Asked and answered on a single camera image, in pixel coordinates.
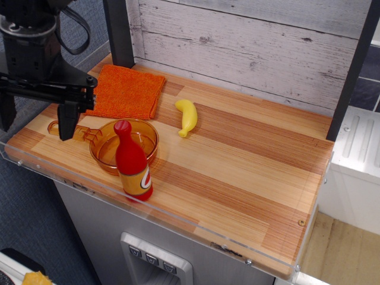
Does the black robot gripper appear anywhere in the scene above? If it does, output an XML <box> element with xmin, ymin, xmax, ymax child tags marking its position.
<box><xmin>0</xmin><ymin>27</ymin><xmax>97</xmax><ymax>141</ymax></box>

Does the red toy bottle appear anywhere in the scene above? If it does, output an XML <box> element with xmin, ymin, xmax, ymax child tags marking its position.
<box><xmin>113</xmin><ymin>120</ymin><xmax>153</xmax><ymax>201</ymax></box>

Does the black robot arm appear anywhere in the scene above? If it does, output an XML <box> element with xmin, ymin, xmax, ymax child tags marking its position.
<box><xmin>1</xmin><ymin>1</ymin><xmax>97</xmax><ymax>141</ymax></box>

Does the orange transparent plastic pan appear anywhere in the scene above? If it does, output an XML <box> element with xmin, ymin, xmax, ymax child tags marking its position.
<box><xmin>47</xmin><ymin>118</ymin><xmax>160</xmax><ymax>177</ymax></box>

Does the orange folded cloth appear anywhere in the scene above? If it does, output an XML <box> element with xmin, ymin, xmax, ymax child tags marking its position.
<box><xmin>85</xmin><ymin>64</ymin><xmax>166</xmax><ymax>120</ymax></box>

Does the silver toy fridge cabinet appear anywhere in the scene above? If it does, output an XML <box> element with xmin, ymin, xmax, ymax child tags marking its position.
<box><xmin>55</xmin><ymin>182</ymin><xmax>275</xmax><ymax>284</ymax></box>

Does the yellow toy banana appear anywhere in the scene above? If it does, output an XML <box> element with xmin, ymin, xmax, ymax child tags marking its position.
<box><xmin>175</xmin><ymin>99</ymin><xmax>198</xmax><ymax>138</ymax></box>

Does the yellow black object corner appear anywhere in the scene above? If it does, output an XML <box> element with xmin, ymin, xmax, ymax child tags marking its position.
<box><xmin>1</xmin><ymin>248</ymin><xmax>54</xmax><ymax>284</ymax></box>

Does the grey dispenser button panel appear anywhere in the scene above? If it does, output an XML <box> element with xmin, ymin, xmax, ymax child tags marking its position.
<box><xmin>120</xmin><ymin>232</ymin><xmax>194</xmax><ymax>284</ymax></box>

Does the white toy sink unit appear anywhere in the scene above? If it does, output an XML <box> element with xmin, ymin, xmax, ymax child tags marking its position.
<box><xmin>318</xmin><ymin>107</ymin><xmax>379</xmax><ymax>234</ymax></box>

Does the black looped cable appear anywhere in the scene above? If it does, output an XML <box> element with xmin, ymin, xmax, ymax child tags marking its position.
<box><xmin>55</xmin><ymin>5</ymin><xmax>91</xmax><ymax>56</ymax></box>

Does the dark grey left post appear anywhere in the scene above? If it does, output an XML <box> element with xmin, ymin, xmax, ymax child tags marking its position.
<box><xmin>103</xmin><ymin>0</ymin><xmax>135</xmax><ymax>68</ymax></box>

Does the dark grey post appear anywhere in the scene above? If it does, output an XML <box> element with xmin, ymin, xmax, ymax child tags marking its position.
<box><xmin>103</xmin><ymin>0</ymin><xmax>135</xmax><ymax>68</ymax></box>
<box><xmin>326</xmin><ymin>0</ymin><xmax>379</xmax><ymax>142</ymax></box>

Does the dark grey right post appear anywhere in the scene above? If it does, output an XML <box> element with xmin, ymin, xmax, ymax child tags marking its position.
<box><xmin>326</xmin><ymin>0</ymin><xmax>379</xmax><ymax>142</ymax></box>

